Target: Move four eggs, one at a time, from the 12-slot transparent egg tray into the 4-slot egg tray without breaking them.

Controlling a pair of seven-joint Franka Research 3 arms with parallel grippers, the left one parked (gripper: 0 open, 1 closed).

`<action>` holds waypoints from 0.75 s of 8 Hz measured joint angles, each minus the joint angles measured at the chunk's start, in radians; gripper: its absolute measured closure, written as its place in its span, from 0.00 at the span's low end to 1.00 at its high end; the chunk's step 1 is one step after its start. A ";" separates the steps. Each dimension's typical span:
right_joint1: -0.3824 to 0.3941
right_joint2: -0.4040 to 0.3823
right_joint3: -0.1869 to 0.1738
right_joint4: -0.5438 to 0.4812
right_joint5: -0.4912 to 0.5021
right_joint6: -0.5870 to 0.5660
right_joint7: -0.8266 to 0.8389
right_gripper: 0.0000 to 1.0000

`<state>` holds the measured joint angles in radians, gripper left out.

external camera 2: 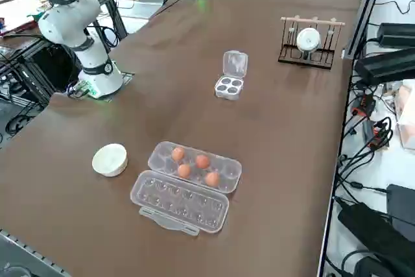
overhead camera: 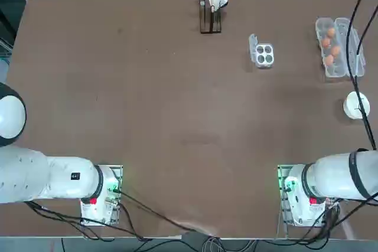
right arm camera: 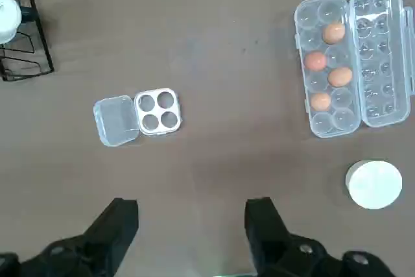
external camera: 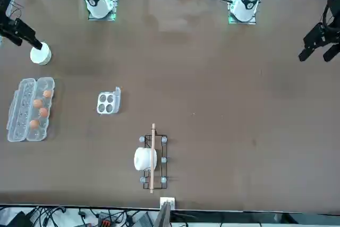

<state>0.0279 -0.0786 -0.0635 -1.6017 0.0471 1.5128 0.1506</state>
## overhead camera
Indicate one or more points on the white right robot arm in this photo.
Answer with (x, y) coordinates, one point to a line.
(333, 175)

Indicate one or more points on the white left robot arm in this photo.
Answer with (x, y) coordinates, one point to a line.
(59, 175)

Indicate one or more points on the white four-slot egg tray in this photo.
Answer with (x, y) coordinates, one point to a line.
(265, 52)

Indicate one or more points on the transparent twelve-slot egg tray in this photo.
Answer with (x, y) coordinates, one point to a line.
(336, 72)

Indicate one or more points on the white paper cup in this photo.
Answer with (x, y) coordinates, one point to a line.
(351, 101)

